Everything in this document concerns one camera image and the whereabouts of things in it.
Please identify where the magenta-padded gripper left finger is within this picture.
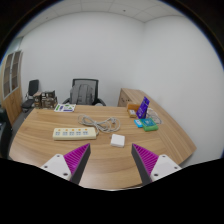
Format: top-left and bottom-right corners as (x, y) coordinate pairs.
(40, 143), (92, 185)

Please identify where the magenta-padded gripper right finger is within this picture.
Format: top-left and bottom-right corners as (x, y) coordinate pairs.
(131, 143), (183, 185)

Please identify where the white charger block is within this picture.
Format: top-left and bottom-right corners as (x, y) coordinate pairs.
(110, 133), (127, 149)

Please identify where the cream power strip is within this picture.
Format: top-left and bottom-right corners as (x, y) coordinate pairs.
(52, 126), (98, 142)

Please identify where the green flat box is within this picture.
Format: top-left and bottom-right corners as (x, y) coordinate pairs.
(139, 117), (160, 133)

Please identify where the small blue box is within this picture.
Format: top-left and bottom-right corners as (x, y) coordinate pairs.
(133, 118), (144, 129)

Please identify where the clear plastic bag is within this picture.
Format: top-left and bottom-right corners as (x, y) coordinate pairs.
(146, 108), (164, 126)

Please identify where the small tan box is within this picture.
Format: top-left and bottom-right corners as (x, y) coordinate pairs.
(127, 109), (139, 119)

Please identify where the purple standing pouch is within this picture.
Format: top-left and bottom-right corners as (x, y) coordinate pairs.
(135, 96), (151, 120)

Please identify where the orange box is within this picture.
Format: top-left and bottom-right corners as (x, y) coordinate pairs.
(126, 102), (141, 113)

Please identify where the grey backpack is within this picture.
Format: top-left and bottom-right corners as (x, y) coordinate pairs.
(69, 83), (95, 106)

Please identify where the low wooden side cabinet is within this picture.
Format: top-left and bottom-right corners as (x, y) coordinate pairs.
(117, 87), (148, 109)

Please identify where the stack of dark cardboard boxes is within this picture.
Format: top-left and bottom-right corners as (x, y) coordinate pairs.
(33, 90), (59, 110)

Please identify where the black armchair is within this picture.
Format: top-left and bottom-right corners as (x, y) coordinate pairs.
(0, 106), (14, 160)

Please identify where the black mesh office chair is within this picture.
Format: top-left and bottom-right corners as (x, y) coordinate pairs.
(62, 78), (107, 107)

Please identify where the wooden glass-door cabinet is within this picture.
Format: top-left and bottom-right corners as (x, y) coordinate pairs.
(1, 50), (24, 126)

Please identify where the grey coiled cable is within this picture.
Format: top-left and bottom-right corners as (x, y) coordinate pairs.
(77, 114), (122, 135)

